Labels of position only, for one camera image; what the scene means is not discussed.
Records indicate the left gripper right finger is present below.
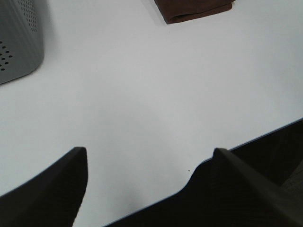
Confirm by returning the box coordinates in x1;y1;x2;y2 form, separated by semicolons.
112;148;303;227

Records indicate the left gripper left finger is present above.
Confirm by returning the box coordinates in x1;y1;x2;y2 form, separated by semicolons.
0;147;88;227

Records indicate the brown square towel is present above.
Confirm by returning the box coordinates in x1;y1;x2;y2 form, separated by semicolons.
155;0;234;24

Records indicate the grey perforated plastic basket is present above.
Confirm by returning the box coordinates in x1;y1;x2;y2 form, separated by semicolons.
0;0;44;84

